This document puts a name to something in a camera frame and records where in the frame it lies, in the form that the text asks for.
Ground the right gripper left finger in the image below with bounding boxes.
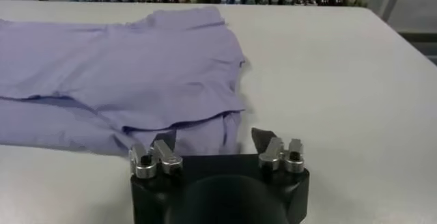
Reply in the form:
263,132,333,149
128,130,184,180

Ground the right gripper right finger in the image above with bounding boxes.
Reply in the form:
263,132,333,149
251,127,305,174

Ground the purple printed t-shirt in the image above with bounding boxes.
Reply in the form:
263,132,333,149
0,5,246,158

